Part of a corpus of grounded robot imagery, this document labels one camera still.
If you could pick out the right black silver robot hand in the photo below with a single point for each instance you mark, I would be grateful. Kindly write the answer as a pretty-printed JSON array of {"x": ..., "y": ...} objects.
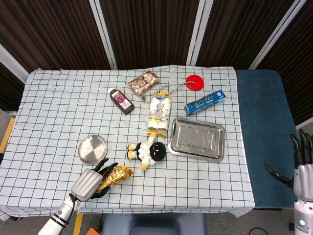
[{"x": 304, "y": 181}]

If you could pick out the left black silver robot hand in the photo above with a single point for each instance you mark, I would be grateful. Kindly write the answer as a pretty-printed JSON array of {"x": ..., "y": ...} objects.
[{"x": 86, "y": 184}]

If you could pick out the gold snack packet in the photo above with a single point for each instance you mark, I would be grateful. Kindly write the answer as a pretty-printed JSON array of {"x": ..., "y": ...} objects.
[{"x": 119, "y": 175}]

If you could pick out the plush doll black head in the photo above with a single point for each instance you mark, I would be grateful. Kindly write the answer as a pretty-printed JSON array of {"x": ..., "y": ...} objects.
[{"x": 146, "y": 151}]

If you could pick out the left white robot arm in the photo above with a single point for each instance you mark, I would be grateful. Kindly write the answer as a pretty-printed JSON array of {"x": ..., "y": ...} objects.
[{"x": 58, "y": 218}]

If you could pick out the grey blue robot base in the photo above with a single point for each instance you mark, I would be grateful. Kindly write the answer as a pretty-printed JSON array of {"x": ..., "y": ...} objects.
[{"x": 154, "y": 222}]

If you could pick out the round metal plate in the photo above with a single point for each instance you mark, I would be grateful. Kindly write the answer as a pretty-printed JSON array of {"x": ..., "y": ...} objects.
[{"x": 93, "y": 149}]

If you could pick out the orange object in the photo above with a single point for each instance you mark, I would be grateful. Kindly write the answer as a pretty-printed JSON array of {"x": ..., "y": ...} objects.
[{"x": 91, "y": 231}]

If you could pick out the checked white tablecloth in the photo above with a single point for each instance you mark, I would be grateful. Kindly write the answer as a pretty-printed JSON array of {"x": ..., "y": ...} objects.
[{"x": 61, "y": 110}]

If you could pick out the dark juice bottle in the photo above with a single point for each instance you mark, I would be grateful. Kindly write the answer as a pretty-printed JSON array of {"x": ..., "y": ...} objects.
[{"x": 121, "y": 101}]

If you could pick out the white yellow snack pack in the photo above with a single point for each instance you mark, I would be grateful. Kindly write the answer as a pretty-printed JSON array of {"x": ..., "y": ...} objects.
[{"x": 159, "y": 112}]

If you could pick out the rectangular metal tray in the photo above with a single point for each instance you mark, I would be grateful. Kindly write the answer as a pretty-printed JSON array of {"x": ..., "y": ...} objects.
[{"x": 195, "y": 139}]

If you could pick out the brown candy wrapper pack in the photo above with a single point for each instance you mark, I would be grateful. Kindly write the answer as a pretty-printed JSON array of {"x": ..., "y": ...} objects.
[{"x": 143, "y": 82}]

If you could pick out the blue toothpaste box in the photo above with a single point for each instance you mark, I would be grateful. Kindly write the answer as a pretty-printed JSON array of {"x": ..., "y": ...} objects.
[{"x": 204, "y": 102}]

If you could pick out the red disc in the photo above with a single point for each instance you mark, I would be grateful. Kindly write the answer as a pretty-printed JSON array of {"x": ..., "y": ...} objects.
[{"x": 195, "y": 82}]

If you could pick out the brown folding partition screen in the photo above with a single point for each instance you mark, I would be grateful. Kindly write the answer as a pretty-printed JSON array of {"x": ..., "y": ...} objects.
[{"x": 151, "y": 31}]

